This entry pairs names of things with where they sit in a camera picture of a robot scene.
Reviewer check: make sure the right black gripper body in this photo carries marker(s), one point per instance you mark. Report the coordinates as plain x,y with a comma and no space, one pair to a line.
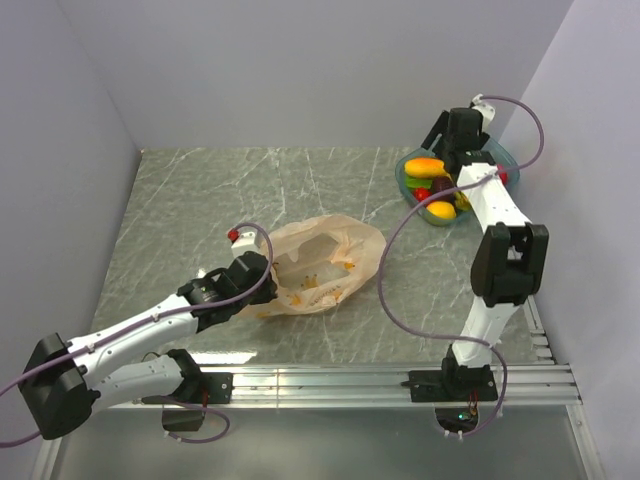
442,148

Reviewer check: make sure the translucent printed plastic bag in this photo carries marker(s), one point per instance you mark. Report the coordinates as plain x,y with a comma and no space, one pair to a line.
318,263

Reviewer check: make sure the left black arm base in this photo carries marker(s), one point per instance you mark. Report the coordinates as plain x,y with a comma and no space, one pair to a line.
186,413

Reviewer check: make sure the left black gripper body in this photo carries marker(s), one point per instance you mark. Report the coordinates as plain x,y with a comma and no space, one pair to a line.
265,293

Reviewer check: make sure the green toy pepper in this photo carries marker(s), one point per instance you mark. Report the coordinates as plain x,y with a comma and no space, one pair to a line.
413,183

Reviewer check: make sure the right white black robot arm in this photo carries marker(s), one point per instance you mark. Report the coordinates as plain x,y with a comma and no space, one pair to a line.
510,259

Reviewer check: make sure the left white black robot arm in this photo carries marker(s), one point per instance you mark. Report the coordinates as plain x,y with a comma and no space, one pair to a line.
65,382

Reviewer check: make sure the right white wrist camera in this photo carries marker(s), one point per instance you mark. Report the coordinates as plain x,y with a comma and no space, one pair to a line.
487,110

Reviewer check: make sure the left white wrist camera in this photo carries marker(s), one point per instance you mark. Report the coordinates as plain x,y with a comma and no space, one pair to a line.
244,241

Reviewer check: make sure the red toy apple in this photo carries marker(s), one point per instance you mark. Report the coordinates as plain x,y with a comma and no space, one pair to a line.
502,174

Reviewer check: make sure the yellow toy lemon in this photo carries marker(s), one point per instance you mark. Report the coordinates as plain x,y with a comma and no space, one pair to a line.
442,210

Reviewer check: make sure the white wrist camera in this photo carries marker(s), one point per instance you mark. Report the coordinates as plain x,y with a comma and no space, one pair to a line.
244,241
487,110

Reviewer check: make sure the yellow toy banana bunch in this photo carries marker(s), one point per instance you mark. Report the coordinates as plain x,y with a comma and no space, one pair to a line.
461,202

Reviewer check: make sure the orange yellow toy mango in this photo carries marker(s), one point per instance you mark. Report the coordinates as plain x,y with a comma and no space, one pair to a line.
424,168

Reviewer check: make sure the aluminium mounting rail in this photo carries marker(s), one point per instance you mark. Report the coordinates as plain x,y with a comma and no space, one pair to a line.
336,395

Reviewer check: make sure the dark purple toy fruit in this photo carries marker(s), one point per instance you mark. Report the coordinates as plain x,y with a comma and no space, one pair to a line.
441,183

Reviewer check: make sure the blue transparent plastic container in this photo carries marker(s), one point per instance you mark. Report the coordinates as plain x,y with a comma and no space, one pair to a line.
498,153

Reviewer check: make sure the red toy strawberry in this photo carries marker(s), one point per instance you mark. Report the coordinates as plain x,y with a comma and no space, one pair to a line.
421,194

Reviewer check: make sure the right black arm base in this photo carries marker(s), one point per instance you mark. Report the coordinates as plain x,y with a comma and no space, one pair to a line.
458,393

